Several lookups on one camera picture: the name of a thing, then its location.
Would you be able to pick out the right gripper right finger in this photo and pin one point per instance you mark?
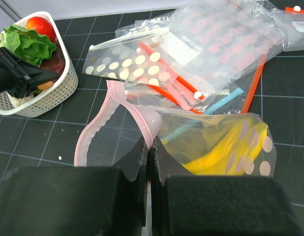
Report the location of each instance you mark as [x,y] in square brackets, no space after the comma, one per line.
[184,204]

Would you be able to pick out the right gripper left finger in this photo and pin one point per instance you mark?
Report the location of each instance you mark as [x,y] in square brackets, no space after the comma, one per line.
[77,201]

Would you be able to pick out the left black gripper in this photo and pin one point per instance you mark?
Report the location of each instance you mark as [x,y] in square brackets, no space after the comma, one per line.
[20,78]

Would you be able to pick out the yellow banana bunch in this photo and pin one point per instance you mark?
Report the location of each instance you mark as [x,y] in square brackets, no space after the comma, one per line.
[235,148]

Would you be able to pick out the clear pink-dotted zip bag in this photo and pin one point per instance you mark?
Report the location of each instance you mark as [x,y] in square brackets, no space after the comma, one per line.
[203,175]

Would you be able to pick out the orange-edged flat bag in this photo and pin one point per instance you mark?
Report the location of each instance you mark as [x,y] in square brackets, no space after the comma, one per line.
[236,97]

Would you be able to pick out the clear white-dotted zip bag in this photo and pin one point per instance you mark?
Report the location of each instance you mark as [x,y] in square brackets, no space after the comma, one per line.
[143,57]

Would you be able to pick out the clear bag orange zipper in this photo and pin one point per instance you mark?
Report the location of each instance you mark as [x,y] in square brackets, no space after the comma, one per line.
[291,22]

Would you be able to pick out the small orange carrot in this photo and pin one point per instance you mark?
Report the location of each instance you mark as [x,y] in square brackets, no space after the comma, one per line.
[45,85]

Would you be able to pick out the green lettuce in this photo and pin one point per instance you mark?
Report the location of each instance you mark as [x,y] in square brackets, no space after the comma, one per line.
[27,44]

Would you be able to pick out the white plastic basket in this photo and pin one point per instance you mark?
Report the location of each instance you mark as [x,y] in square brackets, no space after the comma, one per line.
[64,87]

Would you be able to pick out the red orange tomato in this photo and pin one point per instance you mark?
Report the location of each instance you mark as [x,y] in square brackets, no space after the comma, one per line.
[42,26]

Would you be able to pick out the black grid cutting mat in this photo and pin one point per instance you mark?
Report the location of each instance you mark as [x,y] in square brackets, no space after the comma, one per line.
[50,139]

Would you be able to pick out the pile of red-dotted bags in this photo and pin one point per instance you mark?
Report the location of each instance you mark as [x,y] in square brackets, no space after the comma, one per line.
[211,43]

